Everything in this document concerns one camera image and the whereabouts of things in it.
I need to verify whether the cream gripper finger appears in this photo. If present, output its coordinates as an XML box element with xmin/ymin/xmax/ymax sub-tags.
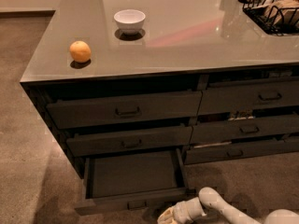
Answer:
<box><xmin>157</xmin><ymin>207</ymin><xmax>174</xmax><ymax>224</ymax></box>

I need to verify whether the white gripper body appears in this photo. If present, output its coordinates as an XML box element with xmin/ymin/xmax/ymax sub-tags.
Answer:
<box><xmin>173</xmin><ymin>198</ymin><xmax>206</xmax><ymax>224</ymax></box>

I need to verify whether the grey drawer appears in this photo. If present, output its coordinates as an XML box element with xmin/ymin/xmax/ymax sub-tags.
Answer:
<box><xmin>190</xmin><ymin>114</ymin><xmax>299</xmax><ymax>144</ymax></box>
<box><xmin>47</xmin><ymin>91</ymin><xmax>202</xmax><ymax>129</ymax></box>
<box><xmin>75</xmin><ymin>148</ymin><xmax>195</xmax><ymax>216</ymax></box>
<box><xmin>198</xmin><ymin>80</ymin><xmax>299</xmax><ymax>115</ymax></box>
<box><xmin>66</xmin><ymin>125</ymin><xmax>192</xmax><ymax>157</ymax></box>
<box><xmin>184</xmin><ymin>136</ymin><xmax>299</xmax><ymax>165</ymax></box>

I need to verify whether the grey kitchen island cabinet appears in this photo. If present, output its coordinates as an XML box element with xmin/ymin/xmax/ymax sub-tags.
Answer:
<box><xmin>21</xmin><ymin>0</ymin><xmax>299</xmax><ymax>174</ymax></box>

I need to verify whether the orange fruit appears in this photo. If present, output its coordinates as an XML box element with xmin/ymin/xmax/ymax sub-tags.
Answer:
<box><xmin>69</xmin><ymin>41</ymin><xmax>92</xmax><ymax>63</ymax></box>

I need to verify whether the white ceramic bowl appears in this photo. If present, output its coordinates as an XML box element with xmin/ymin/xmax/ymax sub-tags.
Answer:
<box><xmin>114</xmin><ymin>9</ymin><xmax>146</xmax><ymax>35</ymax></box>

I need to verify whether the black wire basket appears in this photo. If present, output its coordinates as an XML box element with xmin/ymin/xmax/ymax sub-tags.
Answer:
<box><xmin>239</xmin><ymin>0</ymin><xmax>299</xmax><ymax>35</ymax></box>

